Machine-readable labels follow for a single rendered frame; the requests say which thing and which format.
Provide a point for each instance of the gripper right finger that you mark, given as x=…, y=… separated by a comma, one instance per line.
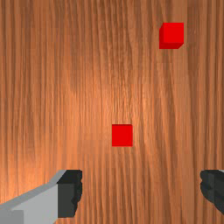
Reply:
x=214, y=186

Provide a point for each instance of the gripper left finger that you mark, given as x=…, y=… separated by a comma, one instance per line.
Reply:
x=43, y=201

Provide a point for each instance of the red cube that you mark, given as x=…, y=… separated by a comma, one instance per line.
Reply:
x=172, y=35
x=122, y=135

